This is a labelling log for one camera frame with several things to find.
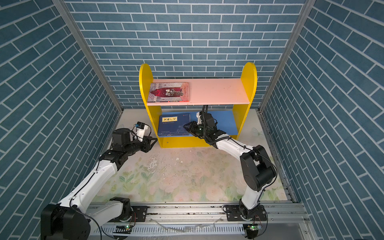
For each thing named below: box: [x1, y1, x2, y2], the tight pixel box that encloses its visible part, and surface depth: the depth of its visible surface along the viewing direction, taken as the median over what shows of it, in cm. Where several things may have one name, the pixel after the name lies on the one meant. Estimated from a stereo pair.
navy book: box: [158, 113, 191, 137], surface depth 89 cm
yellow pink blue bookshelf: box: [139, 62, 258, 149], surface depth 74 cm
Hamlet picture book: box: [147, 82, 190, 102], surface depth 74 cm
